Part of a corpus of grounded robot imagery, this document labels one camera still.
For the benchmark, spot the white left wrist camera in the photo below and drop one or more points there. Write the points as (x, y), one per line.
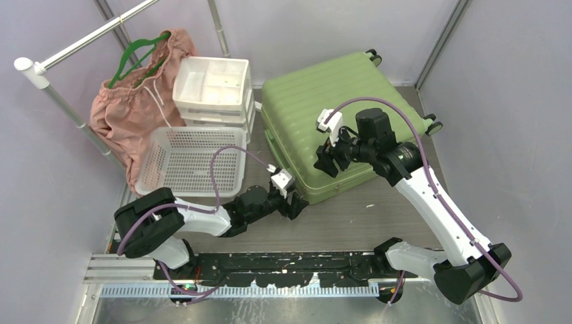
(280, 179)

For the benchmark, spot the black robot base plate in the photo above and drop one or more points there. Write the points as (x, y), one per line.
(286, 269)

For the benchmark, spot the green hard-shell suitcase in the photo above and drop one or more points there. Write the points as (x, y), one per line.
(303, 109)

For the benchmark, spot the white plastic drawer organizer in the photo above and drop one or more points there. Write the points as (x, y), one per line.
(215, 92)

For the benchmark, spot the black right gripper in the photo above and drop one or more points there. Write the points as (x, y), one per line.
(326, 152)

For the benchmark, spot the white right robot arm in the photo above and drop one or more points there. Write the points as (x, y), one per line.
(468, 261)

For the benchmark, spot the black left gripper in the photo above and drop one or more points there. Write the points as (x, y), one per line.
(287, 208)

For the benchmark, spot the white metal clothes rack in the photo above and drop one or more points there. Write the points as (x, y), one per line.
(73, 44)

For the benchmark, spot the pink cloth garment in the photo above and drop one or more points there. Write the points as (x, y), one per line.
(126, 111)

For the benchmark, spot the white perforated plastic basket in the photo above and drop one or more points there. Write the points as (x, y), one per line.
(179, 158)

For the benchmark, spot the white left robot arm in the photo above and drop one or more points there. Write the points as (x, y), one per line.
(147, 226)

